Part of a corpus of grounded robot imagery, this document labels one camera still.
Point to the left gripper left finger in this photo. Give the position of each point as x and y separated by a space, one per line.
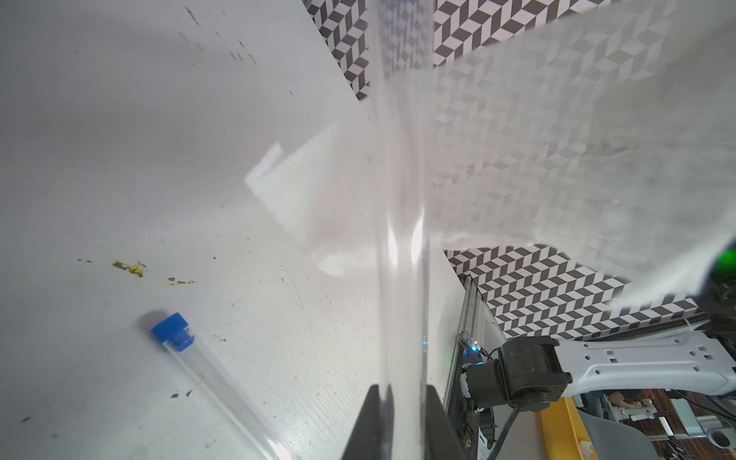
364 442

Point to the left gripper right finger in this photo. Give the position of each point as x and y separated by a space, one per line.
441 442

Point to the blue capped test tube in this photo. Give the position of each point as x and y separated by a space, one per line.
176 335
400 36

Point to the white gauze cloth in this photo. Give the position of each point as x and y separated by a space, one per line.
609 135

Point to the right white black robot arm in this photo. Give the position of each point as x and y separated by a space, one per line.
530 373

